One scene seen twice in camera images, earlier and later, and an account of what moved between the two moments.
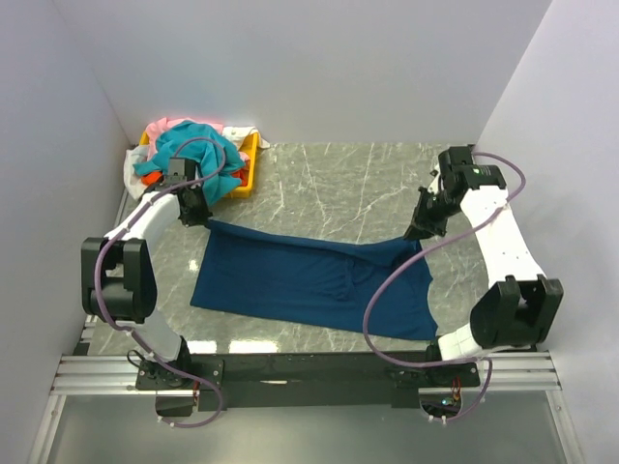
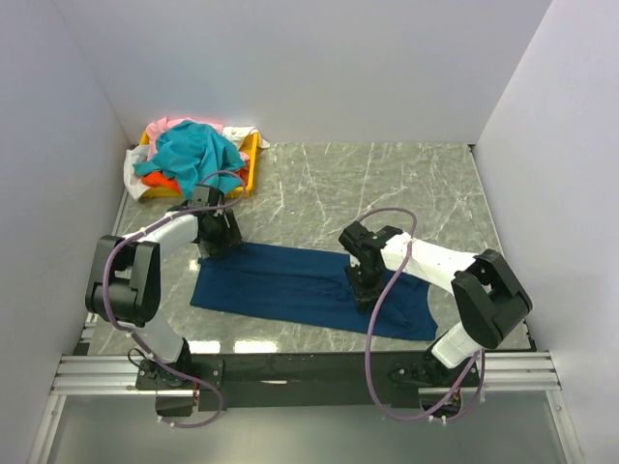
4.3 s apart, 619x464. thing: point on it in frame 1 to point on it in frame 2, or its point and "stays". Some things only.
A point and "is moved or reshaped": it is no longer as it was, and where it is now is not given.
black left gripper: [203, 215] to [230, 237]
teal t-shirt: [219, 167] stays
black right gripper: [422, 227] to [363, 295]
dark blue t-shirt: [313, 282] is moved or reshaped
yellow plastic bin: [247, 174] stays
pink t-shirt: [162, 125] stays
